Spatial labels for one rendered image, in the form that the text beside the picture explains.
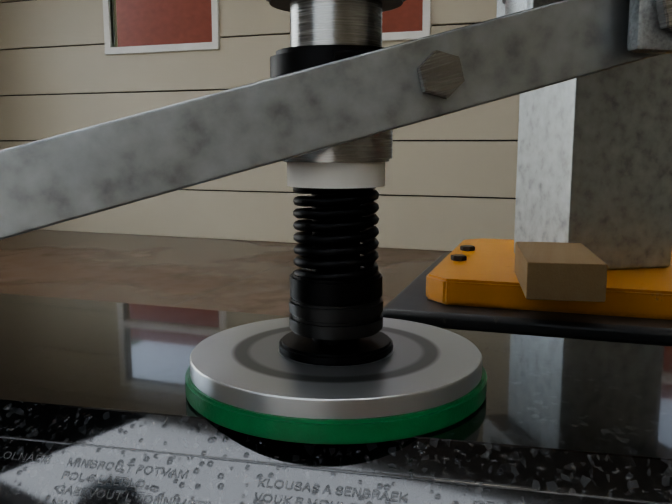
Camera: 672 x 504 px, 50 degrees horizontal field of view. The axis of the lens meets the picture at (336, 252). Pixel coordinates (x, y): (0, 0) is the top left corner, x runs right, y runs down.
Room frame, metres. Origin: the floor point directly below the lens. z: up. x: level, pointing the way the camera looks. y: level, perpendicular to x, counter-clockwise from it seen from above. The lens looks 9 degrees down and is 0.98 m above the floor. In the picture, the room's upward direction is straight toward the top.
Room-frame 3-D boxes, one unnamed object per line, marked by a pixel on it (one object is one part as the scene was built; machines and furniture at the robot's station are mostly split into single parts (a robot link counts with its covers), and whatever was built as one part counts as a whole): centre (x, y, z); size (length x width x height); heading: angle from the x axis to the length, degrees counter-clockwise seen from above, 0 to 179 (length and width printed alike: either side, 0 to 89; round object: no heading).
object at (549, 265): (1.01, -0.31, 0.81); 0.20 x 0.10 x 0.05; 170
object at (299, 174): (0.52, 0.00, 0.97); 0.07 x 0.07 x 0.04
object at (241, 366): (0.52, 0.00, 0.83); 0.21 x 0.21 x 0.01
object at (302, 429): (0.52, 0.00, 0.82); 0.22 x 0.22 x 0.04
